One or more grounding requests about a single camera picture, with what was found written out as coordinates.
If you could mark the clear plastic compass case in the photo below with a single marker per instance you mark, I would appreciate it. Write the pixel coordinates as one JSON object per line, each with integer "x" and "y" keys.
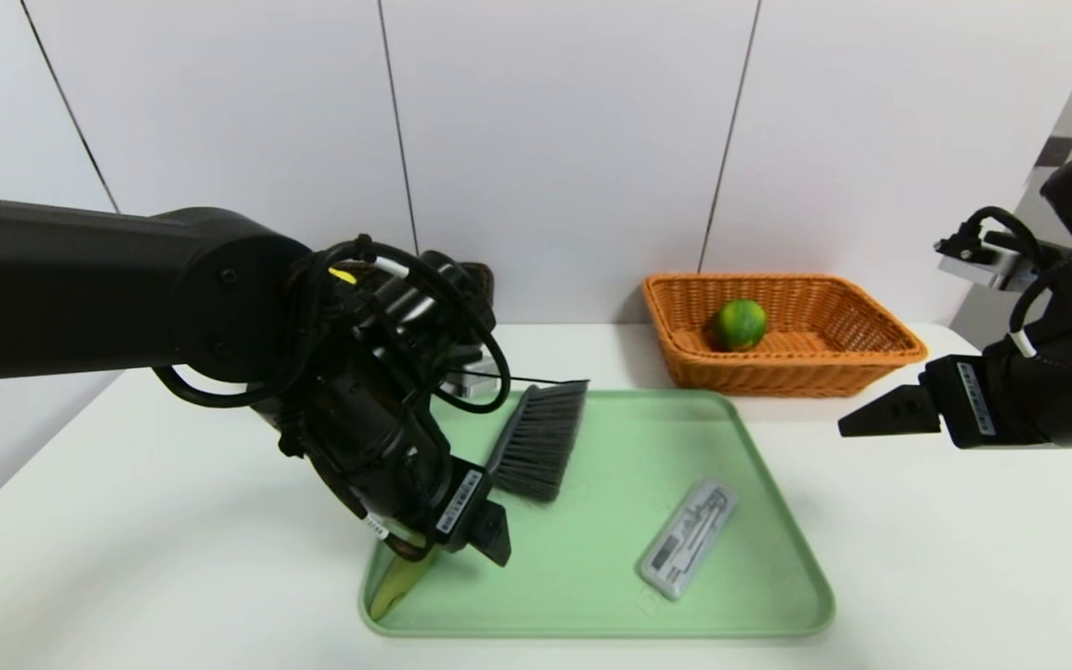
{"x": 690, "y": 540}

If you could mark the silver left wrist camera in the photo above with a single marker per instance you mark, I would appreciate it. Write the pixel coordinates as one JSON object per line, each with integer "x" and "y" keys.
{"x": 475, "y": 383}

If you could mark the black zip tie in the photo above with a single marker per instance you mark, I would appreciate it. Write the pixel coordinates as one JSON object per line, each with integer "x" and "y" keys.
{"x": 517, "y": 379}

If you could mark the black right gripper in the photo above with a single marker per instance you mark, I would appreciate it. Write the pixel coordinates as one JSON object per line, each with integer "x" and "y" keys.
{"x": 969, "y": 398}

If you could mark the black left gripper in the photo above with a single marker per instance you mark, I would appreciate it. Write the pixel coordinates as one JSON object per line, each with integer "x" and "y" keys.
{"x": 460, "y": 503}

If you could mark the black wall fixture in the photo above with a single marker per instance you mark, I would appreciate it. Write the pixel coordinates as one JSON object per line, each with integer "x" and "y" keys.
{"x": 1050, "y": 149}

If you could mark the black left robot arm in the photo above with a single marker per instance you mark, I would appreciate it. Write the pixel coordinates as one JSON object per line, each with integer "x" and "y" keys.
{"x": 80, "y": 288}

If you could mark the green lime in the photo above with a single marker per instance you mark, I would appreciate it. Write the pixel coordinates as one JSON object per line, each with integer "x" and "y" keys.
{"x": 739, "y": 326}

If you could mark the orange wicker basket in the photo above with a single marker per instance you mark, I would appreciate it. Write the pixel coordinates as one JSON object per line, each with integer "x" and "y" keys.
{"x": 778, "y": 377}

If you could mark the light green plastic tray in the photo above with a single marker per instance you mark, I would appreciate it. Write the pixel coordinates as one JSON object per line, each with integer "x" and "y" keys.
{"x": 592, "y": 558}

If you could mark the dark brown wicker basket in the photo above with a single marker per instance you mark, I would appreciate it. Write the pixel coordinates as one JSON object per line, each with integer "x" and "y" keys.
{"x": 480, "y": 298}

